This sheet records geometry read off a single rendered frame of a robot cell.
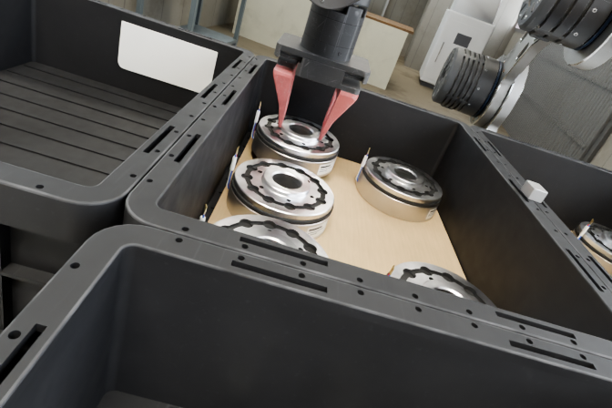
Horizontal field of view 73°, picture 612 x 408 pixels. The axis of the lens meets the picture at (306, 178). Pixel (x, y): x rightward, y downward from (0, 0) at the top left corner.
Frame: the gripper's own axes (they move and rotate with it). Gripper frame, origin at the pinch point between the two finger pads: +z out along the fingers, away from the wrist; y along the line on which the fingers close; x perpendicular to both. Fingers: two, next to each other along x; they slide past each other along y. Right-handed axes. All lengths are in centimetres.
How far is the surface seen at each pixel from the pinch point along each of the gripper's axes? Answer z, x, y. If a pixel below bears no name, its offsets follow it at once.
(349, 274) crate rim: -5.7, -30.4, 3.7
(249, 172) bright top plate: 2.0, -10.8, -3.8
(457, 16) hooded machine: 10, 559, 168
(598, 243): 2.6, -1.5, 40.1
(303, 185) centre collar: 1.3, -11.3, 1.6
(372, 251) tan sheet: 5.0, -13.5, 10.0
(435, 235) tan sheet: 5.4, -6.4, 18.3
